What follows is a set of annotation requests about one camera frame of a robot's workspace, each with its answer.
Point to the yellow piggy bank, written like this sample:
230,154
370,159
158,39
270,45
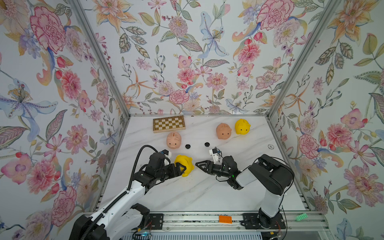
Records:
242,127
186,164

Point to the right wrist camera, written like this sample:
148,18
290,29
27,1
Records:
216,154

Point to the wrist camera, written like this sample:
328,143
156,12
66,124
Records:
167,153
216,154

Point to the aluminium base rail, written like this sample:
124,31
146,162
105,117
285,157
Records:
242,221

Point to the wooden chessboard box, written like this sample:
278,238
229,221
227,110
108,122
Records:
169,124

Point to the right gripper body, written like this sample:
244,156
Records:
219,171

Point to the green connector on rail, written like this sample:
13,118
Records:
301,217

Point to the pink piggy bank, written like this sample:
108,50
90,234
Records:
223,131
174,140

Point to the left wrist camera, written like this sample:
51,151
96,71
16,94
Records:
167,153

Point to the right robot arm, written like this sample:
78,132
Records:
275,176

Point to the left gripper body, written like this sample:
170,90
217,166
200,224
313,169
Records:
165,173

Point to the orange tag on rail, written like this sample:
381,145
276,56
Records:
225,219

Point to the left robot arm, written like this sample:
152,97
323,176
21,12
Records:
124,212

